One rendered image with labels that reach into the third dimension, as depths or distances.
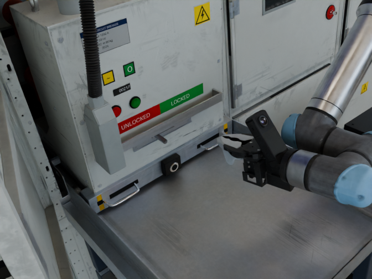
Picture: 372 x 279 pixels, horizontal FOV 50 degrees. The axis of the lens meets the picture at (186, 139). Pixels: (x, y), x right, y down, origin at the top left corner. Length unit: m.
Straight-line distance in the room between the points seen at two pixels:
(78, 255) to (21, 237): 0.93
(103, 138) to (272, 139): 0.36
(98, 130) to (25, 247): 0.46
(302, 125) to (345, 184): 0.20
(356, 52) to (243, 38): 0.57
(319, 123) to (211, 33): 0.44
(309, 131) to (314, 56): 0.97
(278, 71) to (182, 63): 0.61
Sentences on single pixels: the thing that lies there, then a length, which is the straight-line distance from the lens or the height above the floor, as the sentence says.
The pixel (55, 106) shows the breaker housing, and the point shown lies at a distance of 1.08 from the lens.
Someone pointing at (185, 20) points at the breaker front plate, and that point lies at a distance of 1.09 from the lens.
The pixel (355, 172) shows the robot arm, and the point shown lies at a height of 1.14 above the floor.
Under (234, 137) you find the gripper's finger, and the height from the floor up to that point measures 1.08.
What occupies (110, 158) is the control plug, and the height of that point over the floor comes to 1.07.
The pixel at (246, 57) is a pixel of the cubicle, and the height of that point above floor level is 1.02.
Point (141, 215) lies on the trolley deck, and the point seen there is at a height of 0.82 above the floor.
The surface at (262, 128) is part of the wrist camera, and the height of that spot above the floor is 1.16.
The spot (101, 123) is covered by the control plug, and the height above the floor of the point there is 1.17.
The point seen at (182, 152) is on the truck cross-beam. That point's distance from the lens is 1.24.
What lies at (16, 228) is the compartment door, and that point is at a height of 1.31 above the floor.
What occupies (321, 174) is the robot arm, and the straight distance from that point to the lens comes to 0.77.
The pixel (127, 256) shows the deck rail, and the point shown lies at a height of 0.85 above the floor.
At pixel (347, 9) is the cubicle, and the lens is 1.96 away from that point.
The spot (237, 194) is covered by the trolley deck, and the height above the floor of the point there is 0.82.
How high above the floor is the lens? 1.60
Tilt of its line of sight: 34 degrees down
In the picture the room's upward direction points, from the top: 7 degrees counter-clockwise
